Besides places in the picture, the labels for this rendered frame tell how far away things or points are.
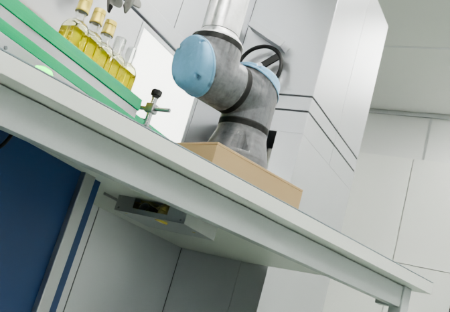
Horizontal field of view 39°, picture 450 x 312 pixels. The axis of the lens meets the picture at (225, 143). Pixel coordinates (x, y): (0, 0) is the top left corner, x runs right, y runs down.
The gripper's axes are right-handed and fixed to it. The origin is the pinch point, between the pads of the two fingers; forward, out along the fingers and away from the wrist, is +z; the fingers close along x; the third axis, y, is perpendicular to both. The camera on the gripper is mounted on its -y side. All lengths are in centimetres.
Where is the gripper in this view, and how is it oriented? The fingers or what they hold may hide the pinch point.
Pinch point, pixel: (116, 7)
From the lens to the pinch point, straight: 185.2
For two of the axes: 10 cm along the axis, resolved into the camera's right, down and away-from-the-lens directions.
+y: 4.1, 3.7, 8.3
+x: -8.7, -1.2, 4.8
